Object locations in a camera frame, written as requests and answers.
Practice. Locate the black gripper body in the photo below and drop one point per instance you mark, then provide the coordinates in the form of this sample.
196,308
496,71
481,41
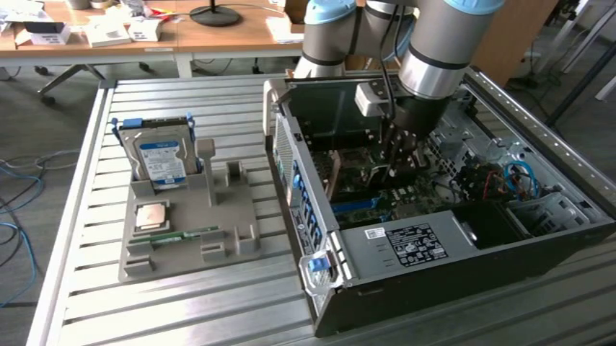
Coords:
421,115

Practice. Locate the green graphics card with fan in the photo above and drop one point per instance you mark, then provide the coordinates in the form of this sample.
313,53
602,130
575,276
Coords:
356,184

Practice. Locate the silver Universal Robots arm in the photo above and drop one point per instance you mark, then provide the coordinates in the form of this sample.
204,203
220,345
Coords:
437,47

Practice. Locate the CPU socket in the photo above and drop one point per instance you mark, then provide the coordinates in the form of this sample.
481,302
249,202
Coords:
356,156

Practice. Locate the green motherboard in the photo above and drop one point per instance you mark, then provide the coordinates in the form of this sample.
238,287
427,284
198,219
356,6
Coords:
419,194

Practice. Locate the blue expansion slot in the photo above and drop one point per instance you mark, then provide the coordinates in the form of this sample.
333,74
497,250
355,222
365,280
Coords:
356,206

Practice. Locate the grey power supply unit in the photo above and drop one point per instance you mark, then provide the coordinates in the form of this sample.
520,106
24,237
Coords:
376,248

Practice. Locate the wooden cabinet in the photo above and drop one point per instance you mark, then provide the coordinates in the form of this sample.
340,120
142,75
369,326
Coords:
520,39

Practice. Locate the silver metal disk bay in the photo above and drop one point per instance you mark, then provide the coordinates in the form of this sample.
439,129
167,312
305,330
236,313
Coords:
548,212

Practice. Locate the blue case latch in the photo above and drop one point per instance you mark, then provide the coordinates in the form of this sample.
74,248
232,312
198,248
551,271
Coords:
317,265

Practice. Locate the white booklet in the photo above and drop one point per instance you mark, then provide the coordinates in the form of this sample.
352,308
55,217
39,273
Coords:
284,30

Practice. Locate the open black PC case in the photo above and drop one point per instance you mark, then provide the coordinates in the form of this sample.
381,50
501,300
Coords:
433,288

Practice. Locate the grey parts rack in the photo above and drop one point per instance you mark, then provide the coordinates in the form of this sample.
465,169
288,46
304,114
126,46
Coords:
193,216

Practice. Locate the wooden office desk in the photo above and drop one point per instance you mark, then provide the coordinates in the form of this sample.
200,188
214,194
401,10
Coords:
217,39

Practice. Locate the hard disk in blue caddy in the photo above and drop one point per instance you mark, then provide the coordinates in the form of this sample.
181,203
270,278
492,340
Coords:
161,158

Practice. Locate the green RAM stick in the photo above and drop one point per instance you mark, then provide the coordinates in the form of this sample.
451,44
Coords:
183,235

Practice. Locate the black monitor stand base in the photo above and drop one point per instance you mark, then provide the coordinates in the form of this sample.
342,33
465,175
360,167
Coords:
216,16

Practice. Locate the copper-topped CPU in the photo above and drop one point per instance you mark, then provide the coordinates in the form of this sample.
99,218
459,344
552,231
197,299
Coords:
150,216

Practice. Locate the small white labelled box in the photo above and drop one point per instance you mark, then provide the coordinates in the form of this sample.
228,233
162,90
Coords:
145,30

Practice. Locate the flat white box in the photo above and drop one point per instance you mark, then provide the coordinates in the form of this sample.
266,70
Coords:
109,36

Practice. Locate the tape roll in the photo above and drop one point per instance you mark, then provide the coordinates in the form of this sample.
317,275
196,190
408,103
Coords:
102,3

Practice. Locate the grey cup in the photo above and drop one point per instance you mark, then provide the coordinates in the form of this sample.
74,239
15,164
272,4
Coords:
79,3

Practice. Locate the white box with black lid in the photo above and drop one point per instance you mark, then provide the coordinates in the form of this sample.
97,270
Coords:
49,34

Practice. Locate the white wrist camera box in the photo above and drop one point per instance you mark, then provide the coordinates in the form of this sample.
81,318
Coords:
371,101

